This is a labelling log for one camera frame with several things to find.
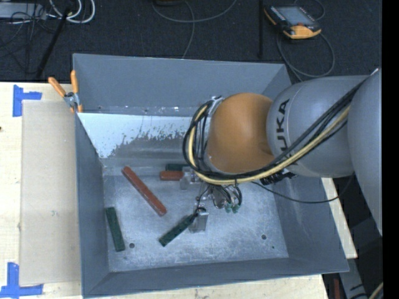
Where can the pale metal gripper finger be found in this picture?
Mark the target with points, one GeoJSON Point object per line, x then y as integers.
{"type": "Point", "coordinates": [199, 223]}
{"type": "Point", "coordinates": [189, 179]}

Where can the short red-brown flat block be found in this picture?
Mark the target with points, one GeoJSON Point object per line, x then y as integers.
{"type": "Point", "coordinates": [171, 175]}

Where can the dark green flat block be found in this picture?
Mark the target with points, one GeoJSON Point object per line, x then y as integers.
{"type": "Point", "coordinates": [175, 230]}
{"type": "Point", "coordinates": [174, 167]}
{"type": "Point", "coordinates": [115, 229]}

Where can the grey metal bin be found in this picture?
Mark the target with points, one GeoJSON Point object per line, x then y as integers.
{"type": "Point", "coordinates": [237, 248]}

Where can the long red-brown flat block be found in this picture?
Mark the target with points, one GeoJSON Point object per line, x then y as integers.
{"type": "Point", "coordinates": [144, 191]}

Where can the pale flat board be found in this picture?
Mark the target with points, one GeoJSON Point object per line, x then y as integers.
{"type": "Point", "coordinates": [50, 182]}

